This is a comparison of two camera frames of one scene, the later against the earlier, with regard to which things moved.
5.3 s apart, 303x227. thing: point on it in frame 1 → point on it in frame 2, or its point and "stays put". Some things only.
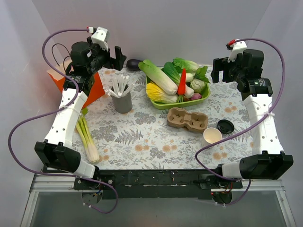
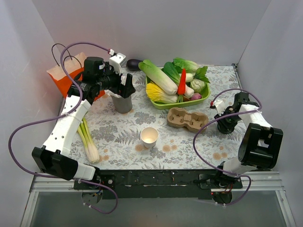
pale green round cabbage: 197,85 stays put
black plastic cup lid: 225,126 stays put
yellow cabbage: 156,93 stays put
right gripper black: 224,70 → 225,126
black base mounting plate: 157,184 stays put
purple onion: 195,96 stays put
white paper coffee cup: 212,135 → 149,135
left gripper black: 112,58 → 123,82
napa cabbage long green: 156,78 stays put
